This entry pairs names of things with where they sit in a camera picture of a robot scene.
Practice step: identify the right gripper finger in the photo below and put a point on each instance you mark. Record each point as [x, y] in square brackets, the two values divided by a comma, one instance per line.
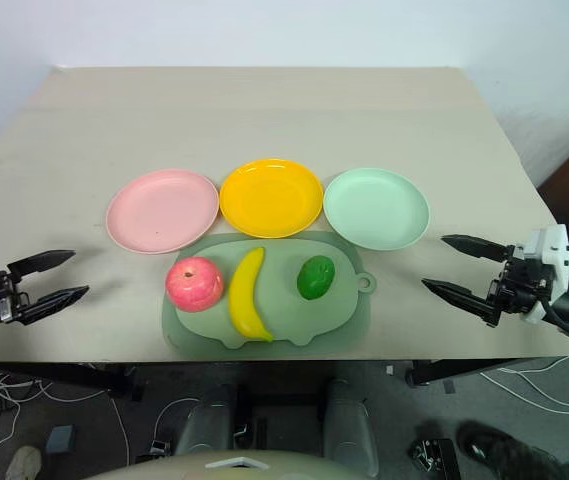
[479, 246]
[464, 298]

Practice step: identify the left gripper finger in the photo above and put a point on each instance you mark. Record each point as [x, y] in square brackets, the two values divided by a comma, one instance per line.
[54, 301]
[44, 261]

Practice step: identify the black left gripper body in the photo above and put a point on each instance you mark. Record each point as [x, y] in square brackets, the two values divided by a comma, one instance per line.
[0, 299]

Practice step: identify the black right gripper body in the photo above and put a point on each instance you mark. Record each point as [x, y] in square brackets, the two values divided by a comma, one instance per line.
[521, 285]

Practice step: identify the mint green round plate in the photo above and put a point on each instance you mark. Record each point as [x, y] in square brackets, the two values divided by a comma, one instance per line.
[376, 207]

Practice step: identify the pink round plate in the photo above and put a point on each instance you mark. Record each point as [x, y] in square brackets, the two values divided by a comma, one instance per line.
[163, 212]

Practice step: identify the green lime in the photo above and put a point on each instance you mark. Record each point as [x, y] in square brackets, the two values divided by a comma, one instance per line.
[316, 278]

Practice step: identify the yellow round plate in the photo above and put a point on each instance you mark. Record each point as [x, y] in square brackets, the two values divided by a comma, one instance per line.
[271, 197]

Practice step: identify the small grey floor box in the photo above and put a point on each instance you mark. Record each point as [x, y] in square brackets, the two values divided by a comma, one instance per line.
[60, 437]

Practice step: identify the red apple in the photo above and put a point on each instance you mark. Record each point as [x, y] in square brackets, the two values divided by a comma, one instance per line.
[194, 286]

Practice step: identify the black shoe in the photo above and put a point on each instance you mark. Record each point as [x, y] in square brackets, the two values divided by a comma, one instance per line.
[484, 445]

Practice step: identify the white shoe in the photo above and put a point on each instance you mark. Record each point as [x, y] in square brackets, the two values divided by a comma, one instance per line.
[24, 464]

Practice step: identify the grey rounded robot leg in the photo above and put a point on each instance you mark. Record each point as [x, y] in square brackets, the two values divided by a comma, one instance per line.
[349, 430]
[211, 430]

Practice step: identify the green pig-shaped silicone mat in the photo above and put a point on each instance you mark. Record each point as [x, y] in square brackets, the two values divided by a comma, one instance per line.
[289, 315]

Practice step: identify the yellow banana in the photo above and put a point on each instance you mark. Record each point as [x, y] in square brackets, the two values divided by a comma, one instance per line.
[244, 295]

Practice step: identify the beige robot torso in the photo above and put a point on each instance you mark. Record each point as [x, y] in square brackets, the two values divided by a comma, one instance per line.
[224, 472]

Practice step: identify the black table frame bar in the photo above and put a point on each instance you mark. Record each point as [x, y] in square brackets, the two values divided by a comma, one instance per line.
[469, 371]

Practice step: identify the black metal floor bracket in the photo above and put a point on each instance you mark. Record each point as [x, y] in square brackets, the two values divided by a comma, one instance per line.
[434, 457]

